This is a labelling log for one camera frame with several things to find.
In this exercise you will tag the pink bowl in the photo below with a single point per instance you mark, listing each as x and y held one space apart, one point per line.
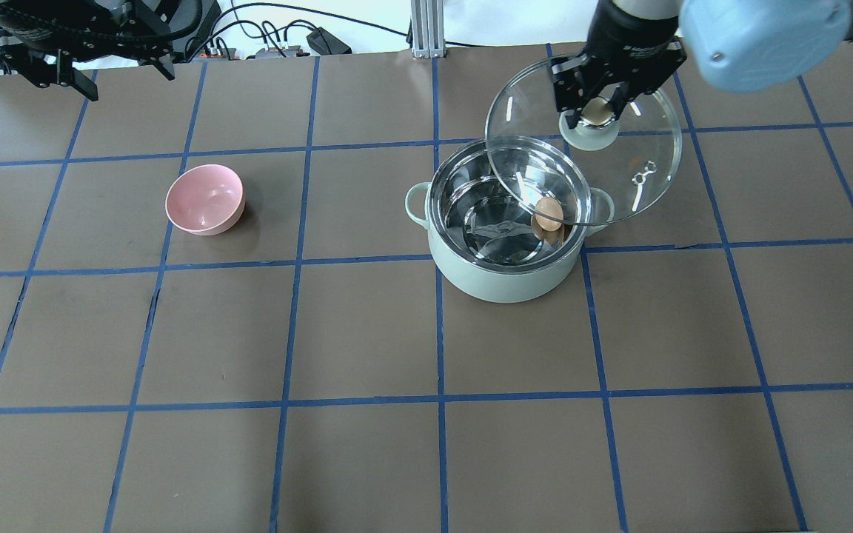
206 200

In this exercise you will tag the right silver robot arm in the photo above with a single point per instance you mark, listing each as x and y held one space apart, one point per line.
748 46

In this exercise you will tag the aluminium frame post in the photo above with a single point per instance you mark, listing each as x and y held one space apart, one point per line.
426 31

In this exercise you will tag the mint green electric pot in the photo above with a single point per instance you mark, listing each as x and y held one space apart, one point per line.
481 240

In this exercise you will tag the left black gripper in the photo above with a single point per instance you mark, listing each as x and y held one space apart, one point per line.
64 65

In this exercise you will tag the glass pot lid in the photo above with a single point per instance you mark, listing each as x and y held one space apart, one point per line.
601 172

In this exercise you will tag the brown egg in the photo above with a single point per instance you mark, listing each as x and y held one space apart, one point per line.
549 214

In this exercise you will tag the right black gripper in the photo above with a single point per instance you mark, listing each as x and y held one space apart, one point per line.
630 38

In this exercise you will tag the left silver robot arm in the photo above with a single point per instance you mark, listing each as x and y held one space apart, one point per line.
45 41

